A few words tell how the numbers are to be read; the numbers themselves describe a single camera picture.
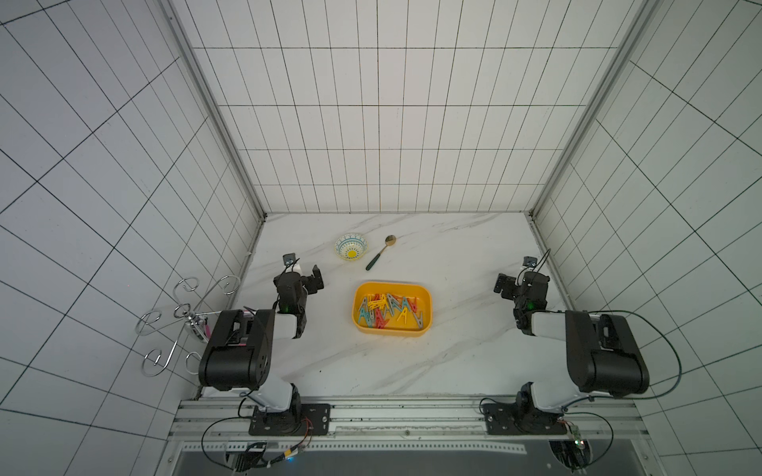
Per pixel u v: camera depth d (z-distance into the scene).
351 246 1.07
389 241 1.10
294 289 0.72
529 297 0.73
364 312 0.90
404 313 0.90
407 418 0.74
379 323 0.88
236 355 0.45
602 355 0.46
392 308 0.92
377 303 0.91
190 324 0.60
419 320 0.90
